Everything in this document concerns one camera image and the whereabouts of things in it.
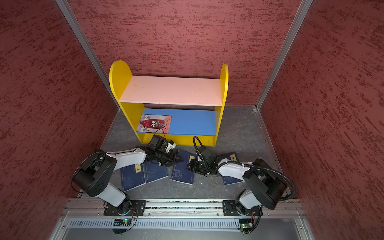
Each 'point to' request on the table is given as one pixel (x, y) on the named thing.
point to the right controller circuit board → (245, 223)
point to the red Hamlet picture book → (152, 123)
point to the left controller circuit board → (125, 222)
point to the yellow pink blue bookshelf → (188, 110)
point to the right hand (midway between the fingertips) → (190, 174)
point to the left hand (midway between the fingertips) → (180, 164)
